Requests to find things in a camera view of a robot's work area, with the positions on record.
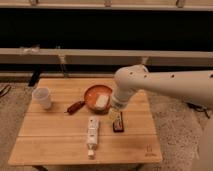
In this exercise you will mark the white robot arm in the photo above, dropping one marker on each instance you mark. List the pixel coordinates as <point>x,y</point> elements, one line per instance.
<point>195,87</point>

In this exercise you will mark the white block in bowl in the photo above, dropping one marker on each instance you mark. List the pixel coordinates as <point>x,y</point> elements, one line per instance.
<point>101,102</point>

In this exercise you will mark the dark red pepper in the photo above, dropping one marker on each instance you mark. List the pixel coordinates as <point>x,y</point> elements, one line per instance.
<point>75,107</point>

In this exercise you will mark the wooden table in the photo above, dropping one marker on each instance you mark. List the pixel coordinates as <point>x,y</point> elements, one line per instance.
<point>52,137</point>

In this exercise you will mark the white tube bottle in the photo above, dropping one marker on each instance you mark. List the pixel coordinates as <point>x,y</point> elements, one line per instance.
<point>92,136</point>

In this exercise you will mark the white paper cup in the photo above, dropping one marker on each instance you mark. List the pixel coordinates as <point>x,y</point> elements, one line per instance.
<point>43,97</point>

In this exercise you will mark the orange ceramic bowl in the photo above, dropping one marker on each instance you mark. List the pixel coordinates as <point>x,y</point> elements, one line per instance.
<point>93,92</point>

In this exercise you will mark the dark red snack packet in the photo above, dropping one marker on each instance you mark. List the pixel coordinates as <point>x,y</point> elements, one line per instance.
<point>118,124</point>

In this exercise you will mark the horizontal metal rail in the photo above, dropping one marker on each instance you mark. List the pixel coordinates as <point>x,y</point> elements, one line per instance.
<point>104,57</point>

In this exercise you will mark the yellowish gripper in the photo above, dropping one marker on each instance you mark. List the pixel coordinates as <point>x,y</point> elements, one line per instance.
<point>113,114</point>

